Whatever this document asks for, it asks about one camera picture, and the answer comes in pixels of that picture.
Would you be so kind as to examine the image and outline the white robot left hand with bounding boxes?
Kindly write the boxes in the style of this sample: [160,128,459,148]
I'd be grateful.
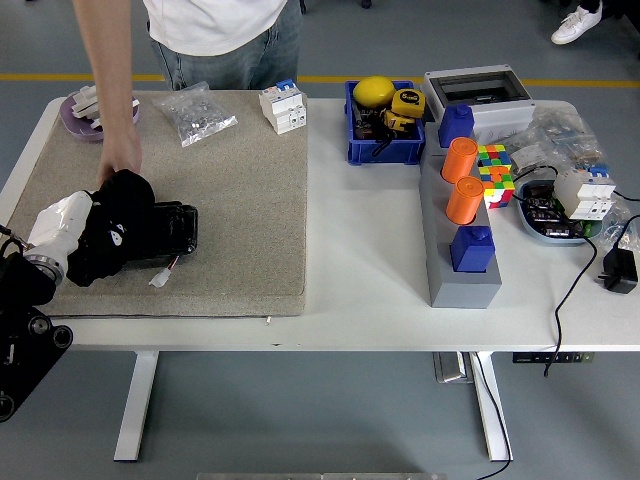
[27,188,129,259]

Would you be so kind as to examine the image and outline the yellow dome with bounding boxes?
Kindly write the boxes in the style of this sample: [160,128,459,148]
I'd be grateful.
[352,75,396,108]

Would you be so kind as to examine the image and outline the grey electrical enclosure box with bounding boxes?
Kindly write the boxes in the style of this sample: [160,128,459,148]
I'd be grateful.
[422,67,536,141]

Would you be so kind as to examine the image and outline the blue plastic bin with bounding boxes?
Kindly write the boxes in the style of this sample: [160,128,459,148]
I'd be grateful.
[343,79,426,166]

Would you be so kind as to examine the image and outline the black desk control panel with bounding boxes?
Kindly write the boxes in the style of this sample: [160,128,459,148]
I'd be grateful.
[511,352,596,365]

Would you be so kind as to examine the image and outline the large clear bag of parts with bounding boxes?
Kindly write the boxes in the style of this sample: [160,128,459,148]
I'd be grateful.
[505,106,600,176]

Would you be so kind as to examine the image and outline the person's right hand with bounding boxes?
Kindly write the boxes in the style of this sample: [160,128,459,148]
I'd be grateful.
[95,127,144,186]

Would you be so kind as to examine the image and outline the white table leg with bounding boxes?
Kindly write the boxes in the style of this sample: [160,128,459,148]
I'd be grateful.
[112,349,160,462]
[469,352,514,462]

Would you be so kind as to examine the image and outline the black cable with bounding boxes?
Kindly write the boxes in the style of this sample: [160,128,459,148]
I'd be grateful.
[469,352,512,480]
[512,166,599,380]

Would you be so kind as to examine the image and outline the person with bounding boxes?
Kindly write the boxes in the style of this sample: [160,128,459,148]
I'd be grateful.
[72,0,304,186]

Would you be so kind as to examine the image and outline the white circuit breaker blue switch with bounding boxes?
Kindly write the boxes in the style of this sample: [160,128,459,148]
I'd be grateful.
[553,166,617,221]
[258,78,308,135]

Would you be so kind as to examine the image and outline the small clear plastic bag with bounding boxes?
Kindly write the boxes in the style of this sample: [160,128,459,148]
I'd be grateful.
[593,192,640,251]

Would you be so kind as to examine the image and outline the white shoe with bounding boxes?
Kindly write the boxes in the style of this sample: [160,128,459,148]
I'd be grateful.
[550,1,604,46]

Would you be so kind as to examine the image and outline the black power adapter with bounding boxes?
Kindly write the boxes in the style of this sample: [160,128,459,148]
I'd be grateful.
[598,214,640,295]

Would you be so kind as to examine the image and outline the colourful puzzle cube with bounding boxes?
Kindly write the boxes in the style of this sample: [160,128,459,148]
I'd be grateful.
[476,144,516,210]

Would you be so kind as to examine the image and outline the dark electronic parts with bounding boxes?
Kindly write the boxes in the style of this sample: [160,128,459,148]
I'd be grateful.
[520,183,587,236]

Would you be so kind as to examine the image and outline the grey box under desk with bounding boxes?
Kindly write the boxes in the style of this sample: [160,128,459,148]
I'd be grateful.
[432,352,474,385]

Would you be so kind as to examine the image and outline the blue square block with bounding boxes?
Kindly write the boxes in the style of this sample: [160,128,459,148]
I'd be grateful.
[438,103,475,150]
[449,225,496,274]

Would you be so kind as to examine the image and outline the black glossy panel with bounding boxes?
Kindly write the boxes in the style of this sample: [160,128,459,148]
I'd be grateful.
[122,200,199,261]

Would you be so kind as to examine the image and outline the grey-brown mat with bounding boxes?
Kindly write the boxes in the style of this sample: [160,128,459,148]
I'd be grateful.
[4,89,310,319]

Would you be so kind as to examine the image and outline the grey block holder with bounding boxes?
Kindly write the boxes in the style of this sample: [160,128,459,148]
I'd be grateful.
[417,122,503,309]

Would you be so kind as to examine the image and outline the yellow tape measure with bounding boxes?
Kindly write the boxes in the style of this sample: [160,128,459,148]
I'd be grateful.
[382,88,428,134]

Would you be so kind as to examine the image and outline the orange cylinder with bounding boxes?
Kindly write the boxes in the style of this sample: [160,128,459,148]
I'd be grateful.
[444,175,485,225]
[440,137,479,185]

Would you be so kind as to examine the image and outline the dark small tool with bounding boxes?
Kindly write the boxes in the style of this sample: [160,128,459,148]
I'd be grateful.
[353,102,386,143]

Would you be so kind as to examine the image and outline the light blue dish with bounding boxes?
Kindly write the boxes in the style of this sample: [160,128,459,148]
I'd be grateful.
[514,179,604,246]

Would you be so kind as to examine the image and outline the purple tray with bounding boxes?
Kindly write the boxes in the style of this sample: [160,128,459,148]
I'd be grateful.
[58,92,141,143]

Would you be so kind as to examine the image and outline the white wire connector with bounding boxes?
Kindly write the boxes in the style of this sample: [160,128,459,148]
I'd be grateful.
[148,252,182,288]

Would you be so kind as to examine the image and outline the clear bag of screws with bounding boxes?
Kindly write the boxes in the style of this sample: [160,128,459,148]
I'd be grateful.
[151,81,238,149]

